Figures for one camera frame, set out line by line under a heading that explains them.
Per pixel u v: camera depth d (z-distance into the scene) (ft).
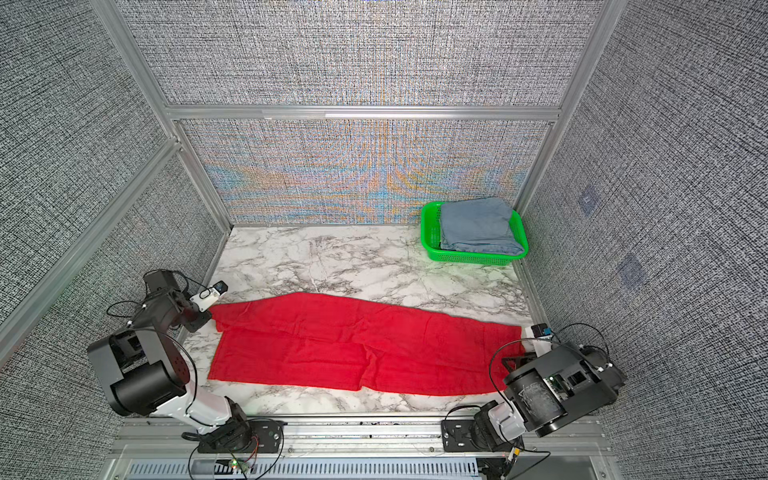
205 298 2.68
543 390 1.44
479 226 3.69
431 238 3.81
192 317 2.61
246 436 2.29
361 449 2.39
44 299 1.86
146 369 1.54
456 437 2.38
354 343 2.88
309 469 2.30
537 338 2.39
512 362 2.48
